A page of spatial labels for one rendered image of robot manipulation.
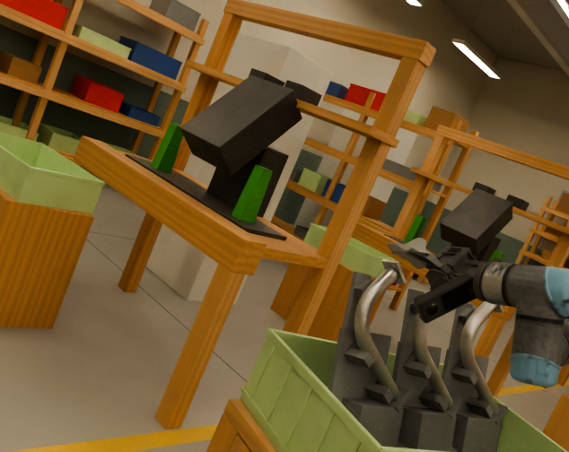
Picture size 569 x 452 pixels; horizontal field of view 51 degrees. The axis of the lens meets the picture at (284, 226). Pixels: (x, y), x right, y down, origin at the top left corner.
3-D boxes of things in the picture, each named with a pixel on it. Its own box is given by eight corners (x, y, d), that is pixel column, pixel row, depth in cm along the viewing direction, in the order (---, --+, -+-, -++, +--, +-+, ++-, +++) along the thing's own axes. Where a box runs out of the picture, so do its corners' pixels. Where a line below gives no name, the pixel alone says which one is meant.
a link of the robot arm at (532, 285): (562, 321, 92) (568, 266, 92) (497, 310, 100) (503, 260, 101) (585, 323, 96) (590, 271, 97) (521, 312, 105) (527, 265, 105)
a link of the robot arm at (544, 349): (566, 384, 101) (573, 320, 102) (553, 391, 92) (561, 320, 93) (519, 374, 106) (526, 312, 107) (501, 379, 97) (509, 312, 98)
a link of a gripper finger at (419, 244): (401, 231, 121) (440, 256, 117) (384, 247, 118) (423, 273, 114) (405, 221, 118) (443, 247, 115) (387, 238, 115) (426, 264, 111)
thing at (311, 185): (372, 308, 643) (461, 112, 611) (232, 221, 803) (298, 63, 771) (397, 311, 683) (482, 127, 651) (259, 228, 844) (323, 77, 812)
